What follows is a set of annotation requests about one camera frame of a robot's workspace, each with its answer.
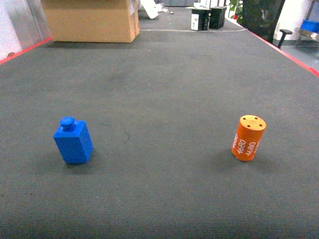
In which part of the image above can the blue block part with knob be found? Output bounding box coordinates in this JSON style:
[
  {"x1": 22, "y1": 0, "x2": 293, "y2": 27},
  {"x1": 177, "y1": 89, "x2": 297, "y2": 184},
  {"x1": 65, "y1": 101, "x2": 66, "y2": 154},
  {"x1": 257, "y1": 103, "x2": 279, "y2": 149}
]
[{"x1": 53, "y1": 117, "x2": 93, "y2": 164}]

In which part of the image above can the orange cylinder cap 4680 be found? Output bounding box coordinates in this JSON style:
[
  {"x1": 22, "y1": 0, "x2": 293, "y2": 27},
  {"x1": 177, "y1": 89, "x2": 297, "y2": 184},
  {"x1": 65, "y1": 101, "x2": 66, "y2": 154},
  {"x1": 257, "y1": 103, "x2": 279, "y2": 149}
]
[{"x1": 231, "y1": 115, "x2": 266, "y2": 162}]

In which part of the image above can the blue bin on far shelf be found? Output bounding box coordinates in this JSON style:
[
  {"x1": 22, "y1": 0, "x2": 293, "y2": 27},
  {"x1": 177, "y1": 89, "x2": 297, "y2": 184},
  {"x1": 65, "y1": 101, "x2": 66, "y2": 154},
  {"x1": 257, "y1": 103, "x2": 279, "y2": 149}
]
[{"x1": 301, "y1": 19, "x2": 319, "y2": 32}]

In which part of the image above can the black white box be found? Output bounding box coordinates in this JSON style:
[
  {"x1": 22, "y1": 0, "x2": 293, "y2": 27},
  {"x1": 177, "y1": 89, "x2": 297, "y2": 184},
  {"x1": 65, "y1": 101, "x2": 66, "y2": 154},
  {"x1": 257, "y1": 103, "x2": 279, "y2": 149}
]
[{"x1": 190, "y1": 9, "x2": 211, "y2": 31}]

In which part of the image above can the white foam board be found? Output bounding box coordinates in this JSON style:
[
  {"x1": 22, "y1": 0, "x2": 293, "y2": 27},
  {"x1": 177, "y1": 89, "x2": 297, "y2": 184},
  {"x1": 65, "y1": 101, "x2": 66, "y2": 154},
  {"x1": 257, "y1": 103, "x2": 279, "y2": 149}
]
[{"x1": 139, "y1": 0, "x2": 162, "y2": 19}]

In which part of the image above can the black box behind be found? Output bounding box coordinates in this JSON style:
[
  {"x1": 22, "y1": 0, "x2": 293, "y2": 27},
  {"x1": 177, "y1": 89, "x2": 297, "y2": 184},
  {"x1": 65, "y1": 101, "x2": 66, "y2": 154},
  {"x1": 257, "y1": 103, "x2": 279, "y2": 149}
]
[{"x1": 209, "y1": 6, "x2": 227, "y2": 29}]

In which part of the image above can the large cardboard box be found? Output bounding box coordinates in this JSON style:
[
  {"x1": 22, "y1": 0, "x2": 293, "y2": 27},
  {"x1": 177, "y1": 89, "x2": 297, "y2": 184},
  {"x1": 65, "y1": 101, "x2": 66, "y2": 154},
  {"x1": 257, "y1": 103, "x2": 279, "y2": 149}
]
[{"x1": 41, "y1": 0, "x2": 140, "y2": 43}]

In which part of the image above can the green potted plant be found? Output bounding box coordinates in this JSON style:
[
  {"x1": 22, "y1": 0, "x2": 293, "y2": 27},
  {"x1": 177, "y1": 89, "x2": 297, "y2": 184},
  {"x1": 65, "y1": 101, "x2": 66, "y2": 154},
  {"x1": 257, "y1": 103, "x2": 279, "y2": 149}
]
[{"x1": 228, "y1": 0, "x2": 243, "y2": 20}]

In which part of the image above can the black office chair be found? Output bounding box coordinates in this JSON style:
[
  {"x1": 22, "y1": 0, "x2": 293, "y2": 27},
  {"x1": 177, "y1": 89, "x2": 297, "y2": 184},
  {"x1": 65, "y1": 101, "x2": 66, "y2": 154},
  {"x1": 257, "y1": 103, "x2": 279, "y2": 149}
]
[{"x1": 242, "y1": 0, "x2": 285, "y2": 43}]

